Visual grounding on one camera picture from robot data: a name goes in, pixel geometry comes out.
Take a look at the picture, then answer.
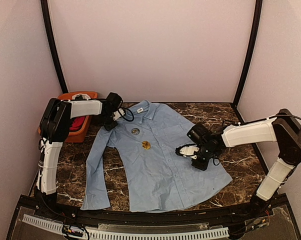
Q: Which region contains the light blue shirt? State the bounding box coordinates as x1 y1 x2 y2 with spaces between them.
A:
81 100 232 213

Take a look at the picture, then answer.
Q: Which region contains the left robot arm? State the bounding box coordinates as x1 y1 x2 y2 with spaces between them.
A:
36 92 123 195

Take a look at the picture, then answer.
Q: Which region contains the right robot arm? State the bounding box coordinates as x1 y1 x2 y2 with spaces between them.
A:
176 108 301 217

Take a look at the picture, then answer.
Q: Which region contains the white cloth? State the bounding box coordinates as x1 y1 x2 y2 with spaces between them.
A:
71 93 91 101

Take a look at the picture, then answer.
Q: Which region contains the red cloth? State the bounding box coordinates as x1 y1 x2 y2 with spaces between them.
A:
69 116 87 132

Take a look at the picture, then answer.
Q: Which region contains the orange plastic basket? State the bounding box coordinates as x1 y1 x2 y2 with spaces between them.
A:
38 91 101 143

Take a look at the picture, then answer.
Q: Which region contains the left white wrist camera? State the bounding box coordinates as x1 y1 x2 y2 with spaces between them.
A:
113 108 126 121

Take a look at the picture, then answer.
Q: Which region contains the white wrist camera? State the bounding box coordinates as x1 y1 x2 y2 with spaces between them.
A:
113 108 126 121
175 144 200 160

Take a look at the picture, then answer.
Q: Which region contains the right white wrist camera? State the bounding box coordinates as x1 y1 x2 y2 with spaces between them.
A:
175 144 200 160

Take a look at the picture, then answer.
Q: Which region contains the white perforated cable tray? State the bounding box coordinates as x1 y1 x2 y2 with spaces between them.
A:
22 214 230 240

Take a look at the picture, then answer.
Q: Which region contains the black left frame pole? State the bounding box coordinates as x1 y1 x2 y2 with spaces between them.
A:
40 0 69 94

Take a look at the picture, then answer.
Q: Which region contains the black frame pole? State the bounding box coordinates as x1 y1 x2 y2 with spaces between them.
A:
232 0 263 108
40 0 69 94

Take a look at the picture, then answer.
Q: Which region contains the black right frame pole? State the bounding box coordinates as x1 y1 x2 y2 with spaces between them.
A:
232 0 263 108

